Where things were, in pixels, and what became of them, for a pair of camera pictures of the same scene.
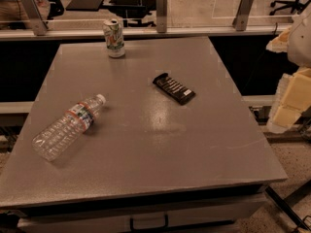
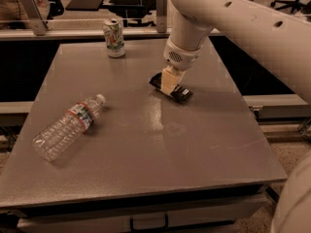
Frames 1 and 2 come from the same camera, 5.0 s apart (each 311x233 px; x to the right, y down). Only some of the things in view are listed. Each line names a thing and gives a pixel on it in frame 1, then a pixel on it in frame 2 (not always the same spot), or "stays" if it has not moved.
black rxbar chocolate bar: x=175 y=89 stays
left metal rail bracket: x=27 y=0 stays
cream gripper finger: x=293 y=98 -> x=179 y=60
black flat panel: x=86 y=2 stays
